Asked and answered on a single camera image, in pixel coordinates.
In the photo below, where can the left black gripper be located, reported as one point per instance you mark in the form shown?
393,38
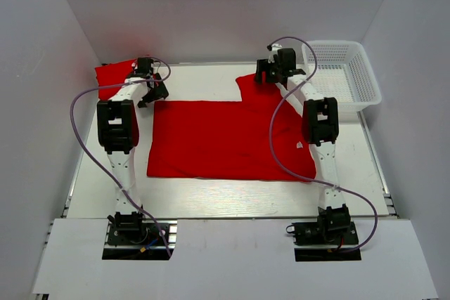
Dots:
160,92

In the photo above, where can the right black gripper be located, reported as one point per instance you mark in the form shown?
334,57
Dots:
262,65

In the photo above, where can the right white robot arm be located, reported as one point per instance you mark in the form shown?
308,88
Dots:
320,130

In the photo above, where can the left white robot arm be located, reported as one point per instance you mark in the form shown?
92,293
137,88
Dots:
120,94

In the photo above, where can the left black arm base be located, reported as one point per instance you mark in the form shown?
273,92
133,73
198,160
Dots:
138,241

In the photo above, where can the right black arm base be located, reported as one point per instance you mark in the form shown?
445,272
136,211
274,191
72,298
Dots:
311,245

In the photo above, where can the folded red t shirt stack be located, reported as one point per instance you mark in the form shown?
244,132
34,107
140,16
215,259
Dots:
114,73

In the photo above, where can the white plastic basket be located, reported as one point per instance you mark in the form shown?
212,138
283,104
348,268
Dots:
342,70

